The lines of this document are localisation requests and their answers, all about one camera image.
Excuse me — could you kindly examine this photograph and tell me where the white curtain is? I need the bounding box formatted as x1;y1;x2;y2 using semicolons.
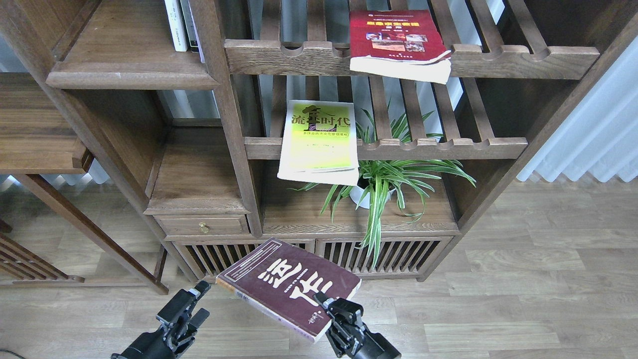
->
517;39;638;182

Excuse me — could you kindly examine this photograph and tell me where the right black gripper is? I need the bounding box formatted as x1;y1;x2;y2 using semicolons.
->
313;292;402;359

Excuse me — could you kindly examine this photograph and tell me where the dark wooden bookshelf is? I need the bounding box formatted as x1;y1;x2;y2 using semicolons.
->
0;0;638;289

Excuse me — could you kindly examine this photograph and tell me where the red cover book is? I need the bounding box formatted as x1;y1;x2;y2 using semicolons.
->
349;10;451;85

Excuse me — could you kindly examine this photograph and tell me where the yellow green cover book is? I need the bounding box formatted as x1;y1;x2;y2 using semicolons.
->
277;100;359;185

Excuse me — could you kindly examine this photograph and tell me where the pale purple upright book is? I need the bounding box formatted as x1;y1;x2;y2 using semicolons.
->
189;6;205;63

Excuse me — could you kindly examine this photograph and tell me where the dark maroon cover book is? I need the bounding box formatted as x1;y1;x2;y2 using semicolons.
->
216;238;361;342

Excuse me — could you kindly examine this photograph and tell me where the white upright book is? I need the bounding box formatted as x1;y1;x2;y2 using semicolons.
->
164;0;189;52

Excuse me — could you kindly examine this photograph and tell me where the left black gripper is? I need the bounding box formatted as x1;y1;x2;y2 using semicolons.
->
111;280;211;359

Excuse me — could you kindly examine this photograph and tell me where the green spider plant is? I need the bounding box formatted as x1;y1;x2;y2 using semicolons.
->
303;121;476;264

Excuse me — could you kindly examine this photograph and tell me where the dark upright book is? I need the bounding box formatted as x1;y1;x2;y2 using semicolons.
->
180;0;198;53

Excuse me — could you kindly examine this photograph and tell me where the brass drawer knob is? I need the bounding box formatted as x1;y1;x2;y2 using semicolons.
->
198;222;210;234

